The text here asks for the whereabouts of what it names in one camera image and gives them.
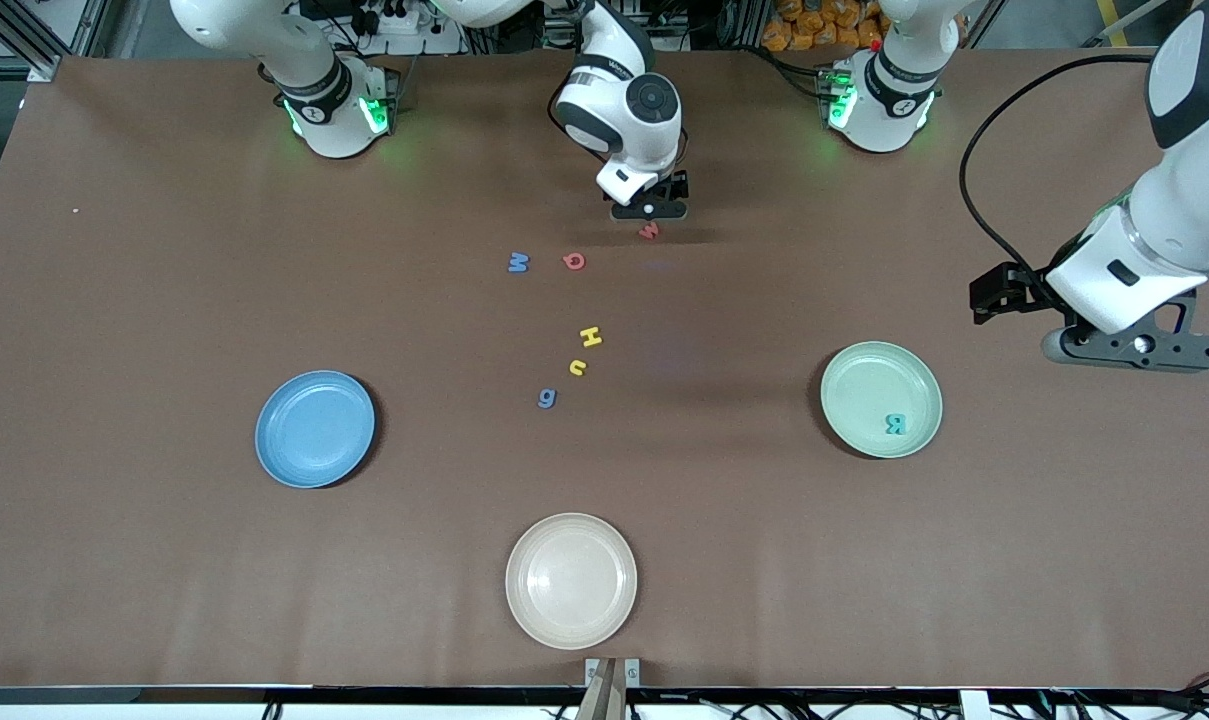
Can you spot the beige plate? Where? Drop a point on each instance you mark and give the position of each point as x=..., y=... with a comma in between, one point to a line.
x=571, y=580

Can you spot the white power strip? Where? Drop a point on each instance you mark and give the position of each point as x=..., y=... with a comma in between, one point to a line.
x=394, y=24

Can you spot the red letter w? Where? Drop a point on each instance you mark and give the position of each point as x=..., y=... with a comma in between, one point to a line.
x=649, y=231

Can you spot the blue letter g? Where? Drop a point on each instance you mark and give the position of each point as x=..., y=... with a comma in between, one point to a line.
x=546, y=399

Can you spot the teal letter R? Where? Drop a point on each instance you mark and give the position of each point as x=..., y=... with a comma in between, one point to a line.
x=895, y=425

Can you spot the yellow letter u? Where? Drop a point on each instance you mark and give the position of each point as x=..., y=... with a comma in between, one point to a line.
x=581, y=369

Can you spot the blue plate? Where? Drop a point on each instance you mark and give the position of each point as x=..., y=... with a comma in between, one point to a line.
x=314, y=430

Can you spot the metal bracket with wooden strip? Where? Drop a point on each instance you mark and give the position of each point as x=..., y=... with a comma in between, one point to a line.
x=596, y=672

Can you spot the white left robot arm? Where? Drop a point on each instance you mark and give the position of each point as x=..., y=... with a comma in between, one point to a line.
x=1184, y=220

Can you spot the green plate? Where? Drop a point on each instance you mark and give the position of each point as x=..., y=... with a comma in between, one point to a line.
x=869, y=385

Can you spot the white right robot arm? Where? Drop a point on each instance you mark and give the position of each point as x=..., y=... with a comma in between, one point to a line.
x=644, y=120

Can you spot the orange packets pile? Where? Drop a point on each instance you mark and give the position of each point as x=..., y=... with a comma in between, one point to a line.
x=814, y=25

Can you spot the yellow letter H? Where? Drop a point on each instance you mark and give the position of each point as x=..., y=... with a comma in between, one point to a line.
x=590, y=337

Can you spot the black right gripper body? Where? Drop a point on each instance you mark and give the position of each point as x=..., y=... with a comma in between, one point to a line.
x=678, y=186

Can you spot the red letter Q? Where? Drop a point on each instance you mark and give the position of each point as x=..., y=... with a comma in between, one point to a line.
x=567, y=262

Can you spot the aluminium frame profile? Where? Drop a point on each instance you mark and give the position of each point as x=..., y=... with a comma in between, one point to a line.
x=39, y=65

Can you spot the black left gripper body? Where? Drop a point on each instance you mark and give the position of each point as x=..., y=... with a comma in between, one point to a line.
x=1026, y=287

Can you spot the blue letter M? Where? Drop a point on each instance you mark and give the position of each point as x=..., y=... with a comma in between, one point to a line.
x=518, y=262

